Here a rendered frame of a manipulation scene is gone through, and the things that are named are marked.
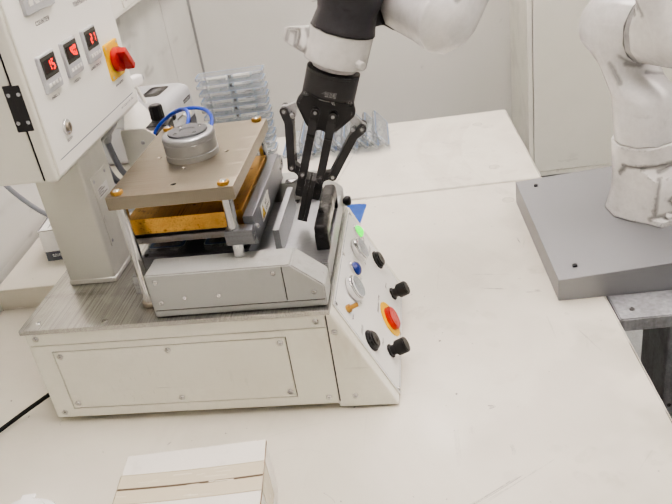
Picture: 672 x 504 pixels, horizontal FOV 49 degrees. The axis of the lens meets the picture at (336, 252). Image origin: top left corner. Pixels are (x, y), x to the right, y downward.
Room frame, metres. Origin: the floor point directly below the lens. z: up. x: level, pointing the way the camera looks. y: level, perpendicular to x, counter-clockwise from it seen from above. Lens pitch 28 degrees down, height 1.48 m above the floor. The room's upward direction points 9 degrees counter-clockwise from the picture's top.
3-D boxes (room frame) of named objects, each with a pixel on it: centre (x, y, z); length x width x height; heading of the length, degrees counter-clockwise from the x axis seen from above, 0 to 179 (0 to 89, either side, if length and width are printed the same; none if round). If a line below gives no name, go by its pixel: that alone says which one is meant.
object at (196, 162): (1.09, 0.22, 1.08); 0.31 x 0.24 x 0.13; 171
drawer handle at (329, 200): (1.03, 0.01, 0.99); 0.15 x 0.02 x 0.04; 171
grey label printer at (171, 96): (2.04, 0.46, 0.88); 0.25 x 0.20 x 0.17; 78
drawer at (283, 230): (1.05, 0.14, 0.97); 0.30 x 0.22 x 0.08; 81
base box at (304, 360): (1.08, 0.18, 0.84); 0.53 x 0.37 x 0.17; 81
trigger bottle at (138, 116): (1.90, 0.45, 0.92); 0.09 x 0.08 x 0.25; 133
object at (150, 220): (1.07, 0.19, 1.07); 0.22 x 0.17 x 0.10; 171
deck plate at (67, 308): (1.07, 0.22, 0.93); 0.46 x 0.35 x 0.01; 81
